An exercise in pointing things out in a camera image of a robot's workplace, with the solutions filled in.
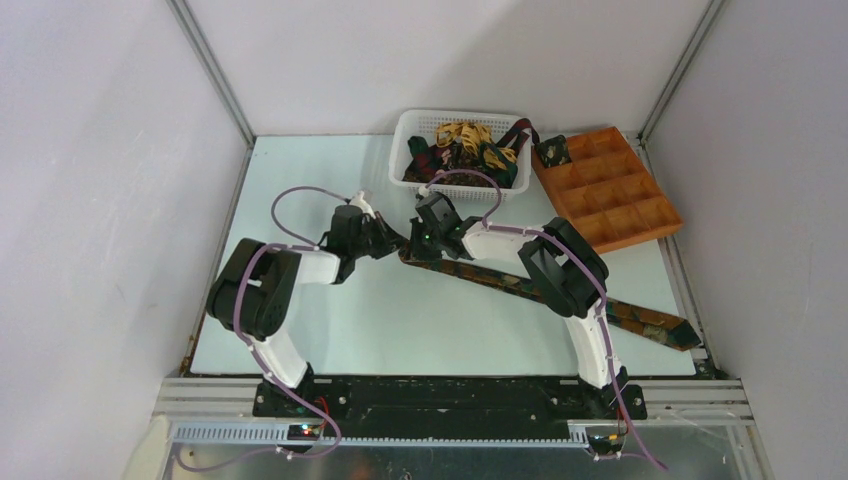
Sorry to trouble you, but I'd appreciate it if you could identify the orange compartment tray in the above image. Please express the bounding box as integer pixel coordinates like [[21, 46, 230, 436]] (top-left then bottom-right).
[[532, 127, 684, 254]]

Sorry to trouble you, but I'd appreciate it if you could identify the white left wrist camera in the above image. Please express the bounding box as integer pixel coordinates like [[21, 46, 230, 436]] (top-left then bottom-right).
[[348, 190, 376, 219]]

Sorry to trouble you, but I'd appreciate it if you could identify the white plastic mesh basket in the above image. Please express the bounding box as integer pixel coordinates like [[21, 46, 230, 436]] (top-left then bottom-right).
[[388, 110, 533, 202]]

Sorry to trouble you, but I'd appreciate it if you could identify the rolled dark patterned tie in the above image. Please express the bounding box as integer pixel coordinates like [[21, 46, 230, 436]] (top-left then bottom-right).
[[535, 135, 572, 168]]

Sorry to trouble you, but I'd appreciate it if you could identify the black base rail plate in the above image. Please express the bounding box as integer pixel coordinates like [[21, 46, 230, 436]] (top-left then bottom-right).
[[252, 374, 647, 441]]

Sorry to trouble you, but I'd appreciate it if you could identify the red navy striped tie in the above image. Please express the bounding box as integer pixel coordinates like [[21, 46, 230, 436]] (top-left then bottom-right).
[[496, 118, 540, 156]]

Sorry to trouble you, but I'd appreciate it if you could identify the green navy plaid tie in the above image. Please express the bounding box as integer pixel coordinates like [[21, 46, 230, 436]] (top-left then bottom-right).
[[402, 136, 518, 189]]

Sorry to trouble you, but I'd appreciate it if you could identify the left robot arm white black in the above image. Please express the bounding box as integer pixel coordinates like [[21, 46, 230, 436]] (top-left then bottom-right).
[[206, 205, 407, 417]]

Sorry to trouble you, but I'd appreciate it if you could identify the dark floral patterned tie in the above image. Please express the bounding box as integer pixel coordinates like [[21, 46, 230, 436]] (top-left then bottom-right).
[[398, 245, 702, 351]]

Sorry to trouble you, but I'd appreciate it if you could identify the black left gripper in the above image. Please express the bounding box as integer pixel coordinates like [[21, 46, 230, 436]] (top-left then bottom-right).
[[350, 211, 410, 260]]

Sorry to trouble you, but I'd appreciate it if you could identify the brown dark patterned tie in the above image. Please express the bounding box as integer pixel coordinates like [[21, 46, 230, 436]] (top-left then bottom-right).
[[402, 148, 515, 188]]

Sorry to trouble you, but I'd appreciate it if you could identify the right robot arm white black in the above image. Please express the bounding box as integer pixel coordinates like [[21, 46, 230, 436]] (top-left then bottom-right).
[[400, 193, 627, 418]]

